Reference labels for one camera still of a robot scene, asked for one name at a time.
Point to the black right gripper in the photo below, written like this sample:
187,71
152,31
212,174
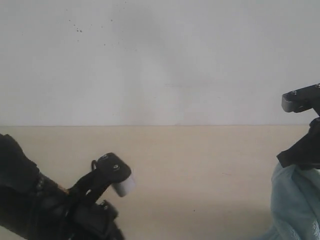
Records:
305,153

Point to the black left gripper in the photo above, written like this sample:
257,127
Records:
80,222

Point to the light blue fleece towel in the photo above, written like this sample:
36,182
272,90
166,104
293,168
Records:
294,204

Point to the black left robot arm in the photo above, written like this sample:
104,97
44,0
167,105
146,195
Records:
36,208

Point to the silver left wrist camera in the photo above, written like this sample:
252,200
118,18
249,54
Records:
108,170

